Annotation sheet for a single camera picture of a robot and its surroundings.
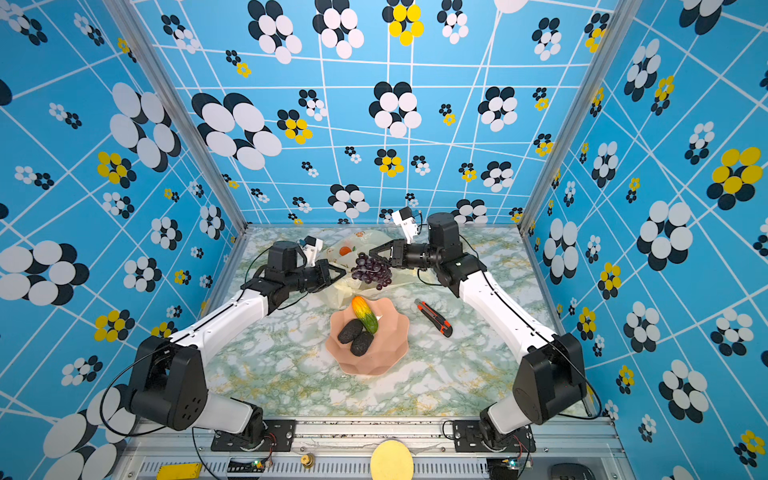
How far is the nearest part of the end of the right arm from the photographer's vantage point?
66 cm

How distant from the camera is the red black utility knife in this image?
929 millimetres

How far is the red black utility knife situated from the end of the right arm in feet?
1.08
